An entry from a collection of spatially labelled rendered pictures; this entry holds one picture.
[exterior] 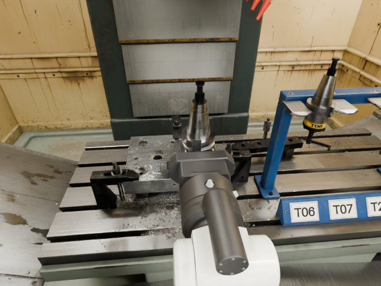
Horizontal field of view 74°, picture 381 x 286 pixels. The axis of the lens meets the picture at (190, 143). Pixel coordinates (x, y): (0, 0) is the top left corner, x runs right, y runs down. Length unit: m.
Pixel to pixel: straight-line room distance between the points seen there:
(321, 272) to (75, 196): 0.77
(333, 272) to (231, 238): 0.66
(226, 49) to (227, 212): 0.89
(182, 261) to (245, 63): 1.01
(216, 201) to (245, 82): 0.97
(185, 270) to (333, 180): 0.74
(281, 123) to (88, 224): 0.59
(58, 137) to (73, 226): 1.09
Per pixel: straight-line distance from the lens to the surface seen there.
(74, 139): 1.76
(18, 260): 1.10
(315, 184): 0.93
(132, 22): 1.07
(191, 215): 0.35
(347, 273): 0.95
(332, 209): 0.81
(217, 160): 0.44
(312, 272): 0.89
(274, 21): 1.59
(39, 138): 1.86
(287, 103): 0.65
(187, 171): 0.42
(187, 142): 0.46
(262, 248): 0.33
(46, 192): 1.28
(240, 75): 1.22
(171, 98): 1.17
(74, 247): 0.75
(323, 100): 0.64
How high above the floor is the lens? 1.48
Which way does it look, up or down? 35 degrees down
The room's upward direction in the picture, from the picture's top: straight up
